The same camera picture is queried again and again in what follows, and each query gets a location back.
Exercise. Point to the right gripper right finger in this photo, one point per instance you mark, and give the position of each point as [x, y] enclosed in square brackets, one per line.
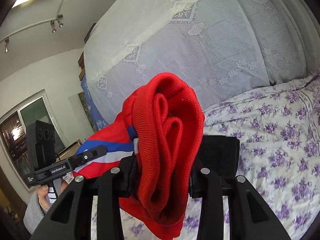
[250, 217]

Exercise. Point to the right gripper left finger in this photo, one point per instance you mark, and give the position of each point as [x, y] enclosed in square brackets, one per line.
[70, 216]

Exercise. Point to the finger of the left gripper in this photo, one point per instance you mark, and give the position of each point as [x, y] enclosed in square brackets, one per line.
[86, 156]

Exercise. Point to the red track pants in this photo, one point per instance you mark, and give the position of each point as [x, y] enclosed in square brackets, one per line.
[161, 123]

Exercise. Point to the person's left hand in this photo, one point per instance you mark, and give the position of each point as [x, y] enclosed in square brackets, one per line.
[42, 192]

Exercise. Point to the grey knit left sleeve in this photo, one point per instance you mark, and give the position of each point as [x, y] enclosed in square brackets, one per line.
[33, 214]

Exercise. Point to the blue floral cloth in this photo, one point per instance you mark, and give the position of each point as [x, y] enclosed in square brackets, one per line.
[95, 118]

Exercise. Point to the black folded garment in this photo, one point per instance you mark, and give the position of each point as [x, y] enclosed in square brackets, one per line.
[220, 154]

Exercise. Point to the purple floral bed sheet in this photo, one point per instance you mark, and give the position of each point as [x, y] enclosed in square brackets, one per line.
[278, 130]

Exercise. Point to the ceiling spotlight fixture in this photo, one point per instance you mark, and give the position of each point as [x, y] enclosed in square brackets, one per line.
[56, 23]

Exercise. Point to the window with white frame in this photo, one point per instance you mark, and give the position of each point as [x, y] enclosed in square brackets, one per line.
[14, 155]

